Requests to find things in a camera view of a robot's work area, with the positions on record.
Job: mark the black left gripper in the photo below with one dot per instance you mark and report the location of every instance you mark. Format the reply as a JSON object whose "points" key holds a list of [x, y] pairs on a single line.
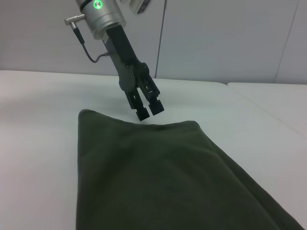
{"points": [[122, 55]]}

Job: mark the dark green t-shirt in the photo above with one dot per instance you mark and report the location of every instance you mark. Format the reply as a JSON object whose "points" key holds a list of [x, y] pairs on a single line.
{"points": [[148, 179]]}

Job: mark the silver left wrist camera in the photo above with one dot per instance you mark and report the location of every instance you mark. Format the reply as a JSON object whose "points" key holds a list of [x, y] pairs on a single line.
{"points": [[136, 6]]}

